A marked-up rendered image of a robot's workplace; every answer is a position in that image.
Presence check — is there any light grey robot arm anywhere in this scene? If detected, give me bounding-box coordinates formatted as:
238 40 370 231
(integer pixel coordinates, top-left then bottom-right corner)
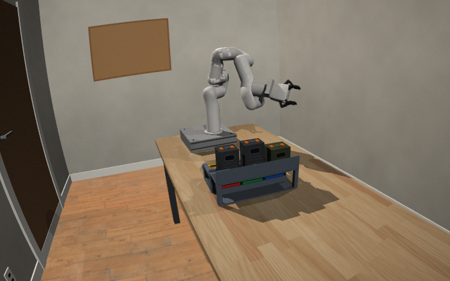
203 47 274 134

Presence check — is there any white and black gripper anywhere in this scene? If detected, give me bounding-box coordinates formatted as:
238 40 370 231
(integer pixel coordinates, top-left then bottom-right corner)
269 80 301 108

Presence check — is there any olive green tool case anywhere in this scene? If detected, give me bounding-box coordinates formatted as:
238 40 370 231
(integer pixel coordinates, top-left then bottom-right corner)
264 142 291 162

